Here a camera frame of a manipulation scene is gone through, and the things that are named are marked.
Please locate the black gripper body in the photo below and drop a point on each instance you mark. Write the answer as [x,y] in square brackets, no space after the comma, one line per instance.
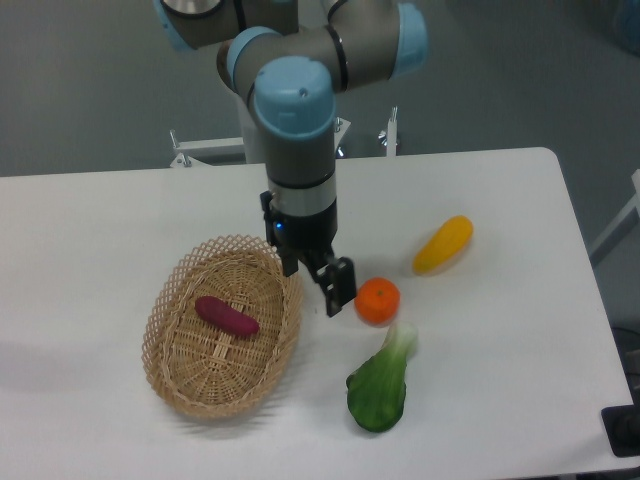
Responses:
[309,236]

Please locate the purple sweet potato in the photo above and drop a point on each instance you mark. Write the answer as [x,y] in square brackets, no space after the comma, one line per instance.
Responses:
[222,316]

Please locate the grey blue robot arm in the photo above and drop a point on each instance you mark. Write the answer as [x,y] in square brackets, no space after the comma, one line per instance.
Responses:
[288,78]

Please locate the woven wicker basket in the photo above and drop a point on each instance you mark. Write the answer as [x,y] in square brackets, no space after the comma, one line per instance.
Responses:
[196,368]

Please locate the orange mandarin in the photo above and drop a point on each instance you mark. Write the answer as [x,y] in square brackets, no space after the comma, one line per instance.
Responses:
[377,301]

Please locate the green bok choy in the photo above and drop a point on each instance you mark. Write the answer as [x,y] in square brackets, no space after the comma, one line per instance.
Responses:
[376,391]

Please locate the white furniture leg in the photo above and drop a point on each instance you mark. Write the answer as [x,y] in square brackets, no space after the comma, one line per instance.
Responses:
[618,228]

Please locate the black device at table edge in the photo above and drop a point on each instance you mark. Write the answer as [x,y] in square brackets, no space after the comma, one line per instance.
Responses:
[622,428]

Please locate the white metal mounting frame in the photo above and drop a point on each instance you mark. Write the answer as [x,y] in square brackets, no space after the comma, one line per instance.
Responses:
[189,154]

